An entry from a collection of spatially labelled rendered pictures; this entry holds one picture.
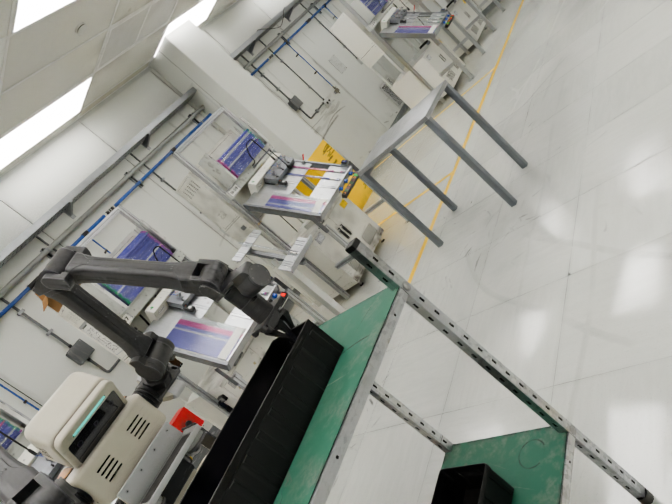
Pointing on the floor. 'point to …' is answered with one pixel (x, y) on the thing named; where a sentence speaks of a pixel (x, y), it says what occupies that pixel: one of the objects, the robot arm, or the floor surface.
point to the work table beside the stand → (442, 140)
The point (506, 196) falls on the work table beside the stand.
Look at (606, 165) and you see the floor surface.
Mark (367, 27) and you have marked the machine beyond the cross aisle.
